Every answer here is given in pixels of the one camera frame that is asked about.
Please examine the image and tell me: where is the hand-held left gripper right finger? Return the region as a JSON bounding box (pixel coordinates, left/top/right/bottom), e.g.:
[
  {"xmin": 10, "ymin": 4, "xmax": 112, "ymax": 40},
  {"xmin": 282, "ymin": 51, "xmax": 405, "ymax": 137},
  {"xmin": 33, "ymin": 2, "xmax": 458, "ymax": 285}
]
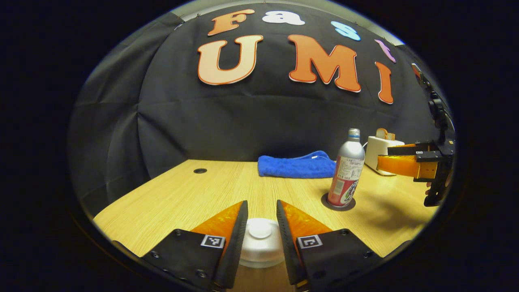
[{"xmin": 277, "ymin": 200, "xmax": 384, "ymax": 291}]

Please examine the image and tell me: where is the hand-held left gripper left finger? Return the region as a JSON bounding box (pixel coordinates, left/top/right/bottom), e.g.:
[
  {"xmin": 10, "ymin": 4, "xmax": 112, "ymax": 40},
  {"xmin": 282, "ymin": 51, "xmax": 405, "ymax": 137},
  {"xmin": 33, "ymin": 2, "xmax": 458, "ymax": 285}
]
[{"xmin": 140, "ymin": 200, "xmax": 249, "ymax": 292}]

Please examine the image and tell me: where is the white teacup lid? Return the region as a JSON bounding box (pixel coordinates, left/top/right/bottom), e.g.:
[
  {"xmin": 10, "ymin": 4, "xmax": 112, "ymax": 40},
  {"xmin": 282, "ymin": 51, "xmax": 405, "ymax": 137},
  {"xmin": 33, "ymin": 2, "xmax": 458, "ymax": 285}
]
[{"xmin": 238, "ymin": 218, "xmax": 285, "ymax": 268}]

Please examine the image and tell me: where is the silver water bottle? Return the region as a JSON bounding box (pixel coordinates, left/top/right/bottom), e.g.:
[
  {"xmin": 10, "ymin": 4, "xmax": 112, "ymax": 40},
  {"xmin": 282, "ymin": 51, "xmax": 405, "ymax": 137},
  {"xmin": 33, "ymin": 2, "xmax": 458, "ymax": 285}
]
[{"xmin": 327, "ymin": 128, "xmax": 366, "ymax": 208}]

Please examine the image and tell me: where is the dark brown round coaster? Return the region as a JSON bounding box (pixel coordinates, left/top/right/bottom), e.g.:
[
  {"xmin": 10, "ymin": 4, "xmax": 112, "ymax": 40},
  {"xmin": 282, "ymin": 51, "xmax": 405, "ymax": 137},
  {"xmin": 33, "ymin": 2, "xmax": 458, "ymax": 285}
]
[{"xmin": 321, "ymin": 192, "xmax": 356, "ymax": 212}]

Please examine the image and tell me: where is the white toaster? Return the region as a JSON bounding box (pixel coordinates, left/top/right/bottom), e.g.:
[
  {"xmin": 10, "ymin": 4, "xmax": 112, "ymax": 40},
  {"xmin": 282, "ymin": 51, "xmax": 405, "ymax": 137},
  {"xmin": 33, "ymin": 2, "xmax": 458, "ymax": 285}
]
[{"xmin": 364, "ymin": 136, "xmax": 405, "ymax": 176}]

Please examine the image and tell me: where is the blue towel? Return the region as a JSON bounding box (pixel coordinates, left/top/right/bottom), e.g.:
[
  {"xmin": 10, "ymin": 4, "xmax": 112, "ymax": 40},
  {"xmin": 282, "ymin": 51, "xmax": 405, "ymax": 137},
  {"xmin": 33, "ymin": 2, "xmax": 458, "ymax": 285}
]
[{"xmin": 258, "ymin": 150, "xmax": 338, "ymax": 179}]

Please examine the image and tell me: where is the black backdrop cloth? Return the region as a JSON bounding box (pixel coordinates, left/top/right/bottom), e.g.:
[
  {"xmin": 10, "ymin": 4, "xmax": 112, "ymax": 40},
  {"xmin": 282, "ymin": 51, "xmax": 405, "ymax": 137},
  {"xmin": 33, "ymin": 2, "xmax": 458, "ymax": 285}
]
[{"xmin": 68, "ymin": 2, "xmax": 446, "ymax": 217}]

